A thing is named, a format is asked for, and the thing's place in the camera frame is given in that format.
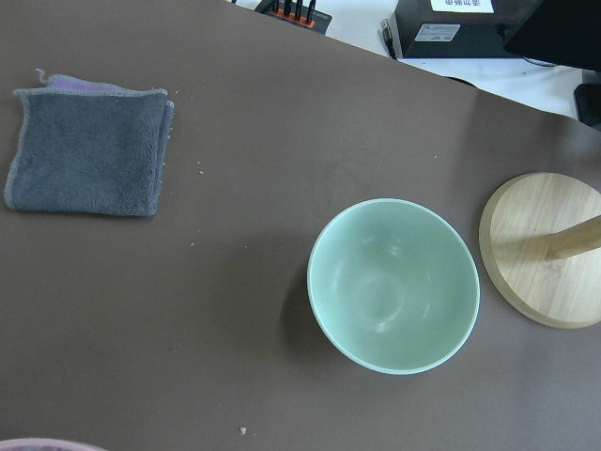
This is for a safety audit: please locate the black orange power strip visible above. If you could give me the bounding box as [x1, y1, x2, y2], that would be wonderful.
[254, 0, 332, 35]

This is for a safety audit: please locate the black power supply box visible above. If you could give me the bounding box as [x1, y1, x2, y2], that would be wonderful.
[391, 0, 532, 59]

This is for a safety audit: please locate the wooden cup tree stand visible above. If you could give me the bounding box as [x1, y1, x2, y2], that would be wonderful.
[479, 173, 600, 329]

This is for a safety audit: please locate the grey folded cloth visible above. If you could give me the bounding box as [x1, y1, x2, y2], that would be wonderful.
[4, 73, 175, 217]

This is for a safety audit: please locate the mint green bowl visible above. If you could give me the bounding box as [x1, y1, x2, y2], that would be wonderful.
[306, 198, 480, 375]

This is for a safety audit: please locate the pink bowl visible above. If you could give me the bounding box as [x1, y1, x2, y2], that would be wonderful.
[0, 438, 104, 451]

